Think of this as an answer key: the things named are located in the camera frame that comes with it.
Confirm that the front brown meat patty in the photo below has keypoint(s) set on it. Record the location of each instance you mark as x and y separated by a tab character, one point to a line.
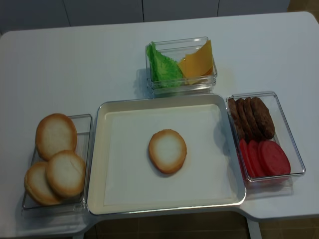
263	118

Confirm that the clear patty tomato container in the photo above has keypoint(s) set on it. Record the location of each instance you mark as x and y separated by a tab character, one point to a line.
283	137

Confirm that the green lettuce leaf behind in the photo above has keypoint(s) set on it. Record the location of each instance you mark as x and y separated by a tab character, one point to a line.
152	55

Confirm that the brown meat patty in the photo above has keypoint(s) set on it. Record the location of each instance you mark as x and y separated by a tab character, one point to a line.
263	118
251	119
236	119
246	127

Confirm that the green lettuce leaf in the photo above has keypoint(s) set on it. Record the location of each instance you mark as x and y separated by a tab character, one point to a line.
169	73
152	55

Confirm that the cream metal baking tray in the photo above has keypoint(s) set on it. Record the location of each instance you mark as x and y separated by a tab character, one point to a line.
100	160

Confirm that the upper bun half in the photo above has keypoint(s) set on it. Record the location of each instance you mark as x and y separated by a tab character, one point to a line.
55	133

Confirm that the orange cheese slice top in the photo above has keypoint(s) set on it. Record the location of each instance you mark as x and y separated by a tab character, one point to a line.
204	53

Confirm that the front bun half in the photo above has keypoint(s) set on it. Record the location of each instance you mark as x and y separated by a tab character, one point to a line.
65	174

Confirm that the lower left bun half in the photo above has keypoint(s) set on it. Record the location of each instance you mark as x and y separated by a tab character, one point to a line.
37	187

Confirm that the back red tomato slice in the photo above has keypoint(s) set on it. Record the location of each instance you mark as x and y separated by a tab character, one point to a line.
244	150

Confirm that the red tomato slice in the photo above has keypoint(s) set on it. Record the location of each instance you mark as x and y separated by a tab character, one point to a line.
244	150
273	159
254	159

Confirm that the clear bun container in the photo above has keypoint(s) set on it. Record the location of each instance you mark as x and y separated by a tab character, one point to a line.
85	134

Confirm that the back brown meat patty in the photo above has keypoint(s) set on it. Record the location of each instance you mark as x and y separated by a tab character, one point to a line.
236	119

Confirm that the yellow cheese slice under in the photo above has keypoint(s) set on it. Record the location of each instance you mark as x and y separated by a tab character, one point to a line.
193	70

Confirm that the bun half on tray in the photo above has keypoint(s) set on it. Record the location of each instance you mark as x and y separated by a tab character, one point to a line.
167	151

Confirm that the white parchment paper sheet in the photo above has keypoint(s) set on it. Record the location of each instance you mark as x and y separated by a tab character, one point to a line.
133	180

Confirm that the front red tomato slice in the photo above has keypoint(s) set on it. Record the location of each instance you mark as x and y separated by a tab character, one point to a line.
273	159

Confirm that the clear lettuce cheese container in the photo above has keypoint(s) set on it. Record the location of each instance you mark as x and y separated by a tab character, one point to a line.
177	50

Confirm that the middle red tomato slice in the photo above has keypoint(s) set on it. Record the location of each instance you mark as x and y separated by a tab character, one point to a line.
254	159

